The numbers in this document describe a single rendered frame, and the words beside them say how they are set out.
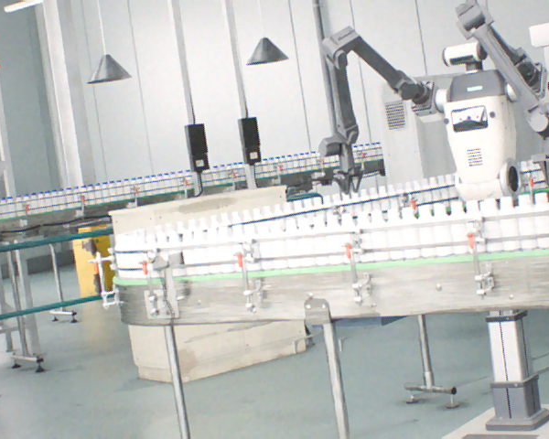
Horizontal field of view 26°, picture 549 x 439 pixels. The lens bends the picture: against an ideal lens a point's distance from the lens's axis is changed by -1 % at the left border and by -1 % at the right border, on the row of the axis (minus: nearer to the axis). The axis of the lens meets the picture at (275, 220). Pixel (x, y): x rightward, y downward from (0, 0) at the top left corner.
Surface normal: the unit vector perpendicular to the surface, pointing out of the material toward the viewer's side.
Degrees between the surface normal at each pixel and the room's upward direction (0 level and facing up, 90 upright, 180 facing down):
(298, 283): 90
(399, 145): 90
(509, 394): 90
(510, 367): 90
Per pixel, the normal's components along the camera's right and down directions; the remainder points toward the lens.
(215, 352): 0.58, -0.05
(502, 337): -0.58, 0.13
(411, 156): -0.80, 0.15
